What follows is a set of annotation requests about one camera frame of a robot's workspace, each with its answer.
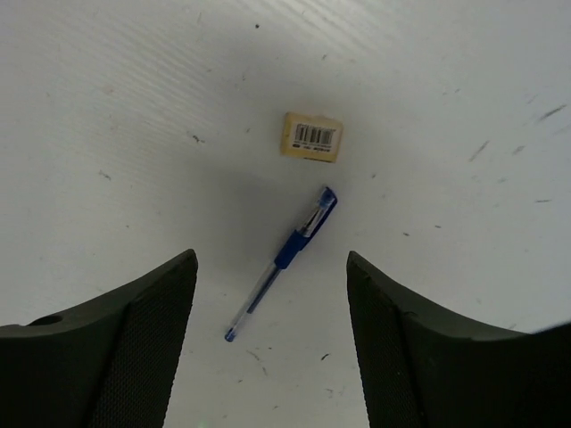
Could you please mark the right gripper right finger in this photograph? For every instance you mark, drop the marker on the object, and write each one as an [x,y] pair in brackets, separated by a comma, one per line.
[423,365]

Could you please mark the beige barcode eraser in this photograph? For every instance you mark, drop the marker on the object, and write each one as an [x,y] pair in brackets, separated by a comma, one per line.
[310,137]

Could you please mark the blue ballpoint pen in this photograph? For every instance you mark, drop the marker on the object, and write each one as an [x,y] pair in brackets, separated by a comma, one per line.
[296,242]

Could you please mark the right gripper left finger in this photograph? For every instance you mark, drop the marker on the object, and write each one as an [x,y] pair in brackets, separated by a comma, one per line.
[108,362]

